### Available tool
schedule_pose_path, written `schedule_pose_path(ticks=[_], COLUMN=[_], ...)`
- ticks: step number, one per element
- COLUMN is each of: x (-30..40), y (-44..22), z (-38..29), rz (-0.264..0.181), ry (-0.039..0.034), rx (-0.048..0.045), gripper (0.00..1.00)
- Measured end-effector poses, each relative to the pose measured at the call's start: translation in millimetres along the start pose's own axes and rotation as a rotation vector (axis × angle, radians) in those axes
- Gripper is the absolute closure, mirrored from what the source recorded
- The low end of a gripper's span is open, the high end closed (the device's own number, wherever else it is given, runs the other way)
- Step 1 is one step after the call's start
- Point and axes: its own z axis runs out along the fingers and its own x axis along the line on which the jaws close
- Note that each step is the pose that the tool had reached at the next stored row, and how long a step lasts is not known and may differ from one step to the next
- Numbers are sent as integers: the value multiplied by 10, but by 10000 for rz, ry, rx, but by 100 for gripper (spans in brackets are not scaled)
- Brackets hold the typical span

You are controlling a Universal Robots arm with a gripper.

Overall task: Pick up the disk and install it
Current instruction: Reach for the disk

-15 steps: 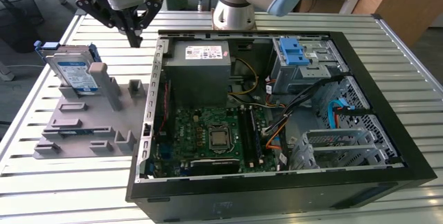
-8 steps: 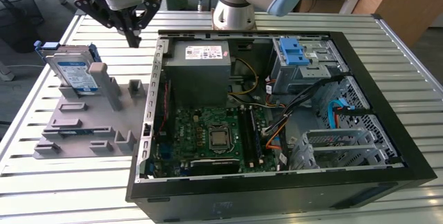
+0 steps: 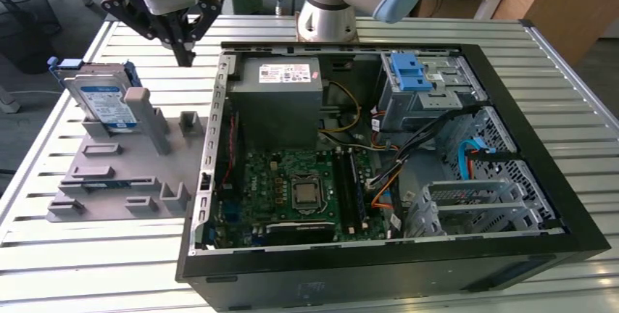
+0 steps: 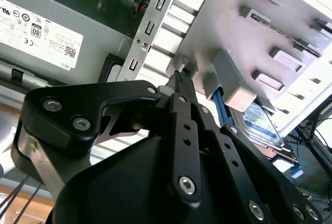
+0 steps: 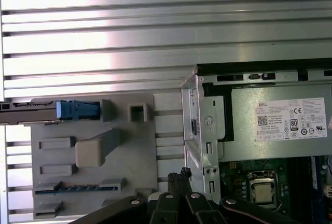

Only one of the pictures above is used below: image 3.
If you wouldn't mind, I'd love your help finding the silver CPU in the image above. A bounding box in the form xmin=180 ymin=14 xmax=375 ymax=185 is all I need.
xmin=294 ymin=183 xmax=322 ymax=206

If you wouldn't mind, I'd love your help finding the black wire bundle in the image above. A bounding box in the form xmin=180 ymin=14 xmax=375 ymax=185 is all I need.
xmin=370 ymin=104 xmax=491 ymax=191

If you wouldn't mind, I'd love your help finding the black mesh waste basket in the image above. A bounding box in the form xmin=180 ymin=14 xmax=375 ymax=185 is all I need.
xmin=0 ymin=0 xmax=63 ymax=75

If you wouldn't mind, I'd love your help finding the hard disk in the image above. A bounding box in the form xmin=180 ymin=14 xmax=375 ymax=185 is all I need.
xmin=48 ymin=57 xmax=144 ymax=135

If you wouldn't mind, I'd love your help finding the black PC case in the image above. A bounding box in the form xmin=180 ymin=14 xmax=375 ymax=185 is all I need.
xmin=174 ymin=41 xmax=611 ymax=312

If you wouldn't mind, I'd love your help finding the yellow black wire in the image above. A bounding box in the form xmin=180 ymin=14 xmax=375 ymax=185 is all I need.
xmin=318 ymin=80 xmax=363 ymax=135

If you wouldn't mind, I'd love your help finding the grey optical drive cage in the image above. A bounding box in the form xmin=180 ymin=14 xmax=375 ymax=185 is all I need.
xmin=377 ymin=51 xmax=489 ymax=133

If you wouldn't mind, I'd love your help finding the grey floor stand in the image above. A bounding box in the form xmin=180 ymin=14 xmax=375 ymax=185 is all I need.
xmin=0 ymin=84 xmax=23 ymax=114

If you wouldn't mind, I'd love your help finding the green motherboard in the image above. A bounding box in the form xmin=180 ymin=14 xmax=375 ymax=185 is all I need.
xmin=213 ymin=147 xmax=394 ymax=248

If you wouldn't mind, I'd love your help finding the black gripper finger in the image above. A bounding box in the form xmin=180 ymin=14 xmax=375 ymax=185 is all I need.
xmin=100 ymin=0 xmax=192 ymax=67
xmin=182 ymin=0 xmax=227 ymax=67

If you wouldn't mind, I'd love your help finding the black power wire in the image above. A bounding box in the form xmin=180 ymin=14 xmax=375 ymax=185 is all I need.
xmin=470 ymin=150 xmax=523 ymax=164

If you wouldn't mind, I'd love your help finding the grey power supply unit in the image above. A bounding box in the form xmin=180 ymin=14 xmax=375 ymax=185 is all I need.
xmin=226 ymin=55 xmax=326 ymax=151

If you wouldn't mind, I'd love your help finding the grey parts rack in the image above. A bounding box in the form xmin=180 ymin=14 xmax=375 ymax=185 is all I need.
xmin=46 ymin=86 xmax=213 ymax=223

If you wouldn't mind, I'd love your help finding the metal disk bay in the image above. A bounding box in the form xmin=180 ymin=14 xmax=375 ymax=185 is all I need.
xmin=405 ymin=178 xmax=558 ymax=238

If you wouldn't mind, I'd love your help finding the RAM stick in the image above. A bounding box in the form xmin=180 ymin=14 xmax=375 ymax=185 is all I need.
xmin=82 ymin=180 xmax=132 ymax=188

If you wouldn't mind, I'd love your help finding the blue wire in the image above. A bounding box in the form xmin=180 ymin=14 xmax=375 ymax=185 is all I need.
xmin=455 ymin=138 xmax=499 ymax=182

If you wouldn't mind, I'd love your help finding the orange wire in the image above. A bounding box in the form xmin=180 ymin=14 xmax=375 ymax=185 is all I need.
xmin=371 ymin=182 xmax=403 ymax=213

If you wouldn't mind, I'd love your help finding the black graphics card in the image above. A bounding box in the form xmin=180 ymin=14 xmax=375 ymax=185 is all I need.
xmin=263 ymin=220 xmax=338 ymax=246

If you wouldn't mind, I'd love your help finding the blue drive latch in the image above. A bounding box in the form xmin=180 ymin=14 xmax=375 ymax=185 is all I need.
xmin=389 ymin=52 xmax=435 ymax=93

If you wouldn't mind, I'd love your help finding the wooden cabinet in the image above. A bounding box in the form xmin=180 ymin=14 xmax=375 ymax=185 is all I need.
xmin=493 ymin=0 xmax=619 ymax=67

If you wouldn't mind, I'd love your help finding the CPU socket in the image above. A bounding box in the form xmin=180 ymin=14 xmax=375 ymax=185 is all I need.
xmin=287 ymin=173 xmax=327 ymax=217

